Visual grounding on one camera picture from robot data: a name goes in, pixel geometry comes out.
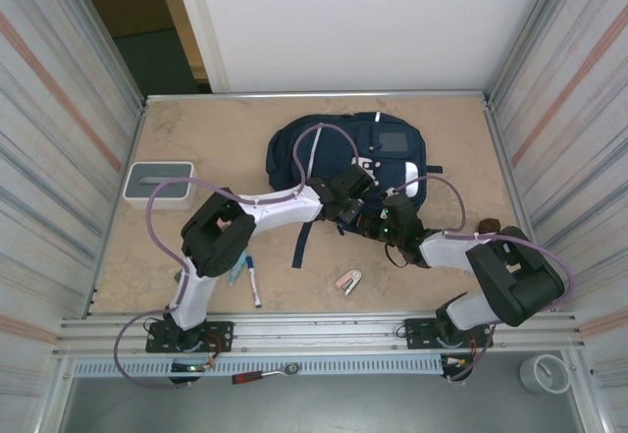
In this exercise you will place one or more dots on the navy blue backpack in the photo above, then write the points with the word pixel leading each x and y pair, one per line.
pixel 333 158

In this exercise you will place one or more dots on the pink stapler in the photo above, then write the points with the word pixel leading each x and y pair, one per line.
pixel 349 281

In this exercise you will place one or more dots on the blue white marker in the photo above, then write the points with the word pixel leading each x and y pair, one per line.
pixel 252 278

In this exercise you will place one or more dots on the small pink item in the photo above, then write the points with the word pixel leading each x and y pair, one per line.
pixel 224 226

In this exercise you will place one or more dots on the light teal small bottle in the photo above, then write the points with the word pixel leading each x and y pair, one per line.
pixel 235 273

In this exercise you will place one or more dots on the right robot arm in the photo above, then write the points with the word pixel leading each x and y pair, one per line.
pixel 510 276

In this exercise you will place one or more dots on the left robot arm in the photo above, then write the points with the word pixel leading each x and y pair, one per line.
pixel 279 207

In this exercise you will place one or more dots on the small brown round object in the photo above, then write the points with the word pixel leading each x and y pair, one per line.
pixel 489 225

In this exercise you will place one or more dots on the white grey tissue box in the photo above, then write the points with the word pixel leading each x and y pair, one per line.
pixel 162 170

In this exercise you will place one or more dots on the grey tape roll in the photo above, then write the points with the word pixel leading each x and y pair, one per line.
pixel 527 374

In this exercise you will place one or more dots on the small circuit board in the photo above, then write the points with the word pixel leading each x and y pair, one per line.
pixel 189 367

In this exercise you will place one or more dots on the aluminium mounting rail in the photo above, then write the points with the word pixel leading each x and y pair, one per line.
pixel 319 327

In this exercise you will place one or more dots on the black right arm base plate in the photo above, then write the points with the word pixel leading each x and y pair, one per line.
pixel 417 335

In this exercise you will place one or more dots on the aluminium table edge rail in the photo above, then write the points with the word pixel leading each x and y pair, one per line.
pixel 221 96

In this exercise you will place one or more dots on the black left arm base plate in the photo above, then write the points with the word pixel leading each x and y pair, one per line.
pixel 221 330

